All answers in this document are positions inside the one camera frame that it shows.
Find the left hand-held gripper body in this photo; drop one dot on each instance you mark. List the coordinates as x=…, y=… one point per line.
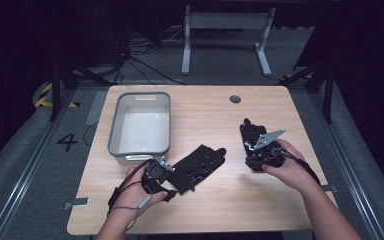
x=155, y=173

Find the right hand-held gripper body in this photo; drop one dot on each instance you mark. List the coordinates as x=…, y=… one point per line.
x=268, y=140

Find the person's right hand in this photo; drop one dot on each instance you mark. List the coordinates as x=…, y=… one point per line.
x=290, y=170

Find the person's left hand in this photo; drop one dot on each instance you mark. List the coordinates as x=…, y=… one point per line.
x=131, y=195

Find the white plastic bin grey rim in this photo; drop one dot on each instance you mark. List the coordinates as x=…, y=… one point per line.
x=143, y=130

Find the grey table grommet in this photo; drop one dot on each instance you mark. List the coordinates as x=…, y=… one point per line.
x=235, y=99

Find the black metal stand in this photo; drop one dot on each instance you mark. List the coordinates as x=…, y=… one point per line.
x=61, y=76
x=323, y=80

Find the grey floor tape patch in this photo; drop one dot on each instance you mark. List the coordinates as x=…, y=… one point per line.
x=96, y=108

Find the yellow black hazard tape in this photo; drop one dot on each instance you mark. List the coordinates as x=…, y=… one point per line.
x=45, y=95

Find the metal table bracket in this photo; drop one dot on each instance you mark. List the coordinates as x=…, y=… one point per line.
x=78, y=202
x=330, y=188

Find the metal floor rail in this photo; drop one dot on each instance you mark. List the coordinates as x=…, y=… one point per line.
x=30, y=166
x=350, y=173

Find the white metal desk frame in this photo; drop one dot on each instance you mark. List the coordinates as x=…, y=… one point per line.
x=226, y=23

